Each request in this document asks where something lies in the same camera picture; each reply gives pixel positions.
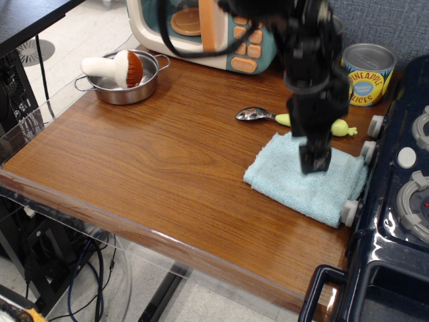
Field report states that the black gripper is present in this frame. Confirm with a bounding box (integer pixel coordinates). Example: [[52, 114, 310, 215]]
[[287, 66, 350, 174]]

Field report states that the light blue cloth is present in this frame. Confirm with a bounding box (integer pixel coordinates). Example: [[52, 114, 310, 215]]
[[243, 133, 368, 228]]

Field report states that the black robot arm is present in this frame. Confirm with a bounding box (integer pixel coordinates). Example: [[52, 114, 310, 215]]
[[157, 1, 350, 174]]

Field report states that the pineapple slices can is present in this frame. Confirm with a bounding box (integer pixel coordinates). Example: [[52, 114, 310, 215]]
[[341, 43, 397, 107]]

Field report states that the tomato sauce can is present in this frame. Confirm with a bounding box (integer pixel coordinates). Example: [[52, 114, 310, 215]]
[[332, 15, 345, 37]]

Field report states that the dark blue toy stove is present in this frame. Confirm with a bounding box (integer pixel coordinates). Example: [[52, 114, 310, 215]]
[[299, 56, 428, 321]]

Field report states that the toy microwave teal and cream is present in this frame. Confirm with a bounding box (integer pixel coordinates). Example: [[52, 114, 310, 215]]
[[126, 1, 277, 74]]

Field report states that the plush mushroom toy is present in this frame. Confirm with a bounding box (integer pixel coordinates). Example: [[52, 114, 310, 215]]
[[80, 50, 143, 89]]

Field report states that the small steel pot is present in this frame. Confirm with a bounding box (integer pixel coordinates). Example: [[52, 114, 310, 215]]
[[74, 50, 171, 105]]

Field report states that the yellow object bottom left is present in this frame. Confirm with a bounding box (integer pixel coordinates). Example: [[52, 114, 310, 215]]
[[0, 294, 46, 322]]

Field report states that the black desk left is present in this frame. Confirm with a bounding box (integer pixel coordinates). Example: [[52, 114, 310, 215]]
[[1, 0, 83, 57]]

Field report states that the spoon with green carrot handle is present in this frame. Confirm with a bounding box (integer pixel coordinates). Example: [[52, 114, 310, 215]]
[[235, 107, 358, 137]]

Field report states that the black cable under table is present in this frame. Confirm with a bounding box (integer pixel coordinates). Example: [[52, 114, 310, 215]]
[[50, 234, 118, 322]]

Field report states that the blue cable under table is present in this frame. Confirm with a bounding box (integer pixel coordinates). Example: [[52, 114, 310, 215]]
[[67, 234, 105, 322]]

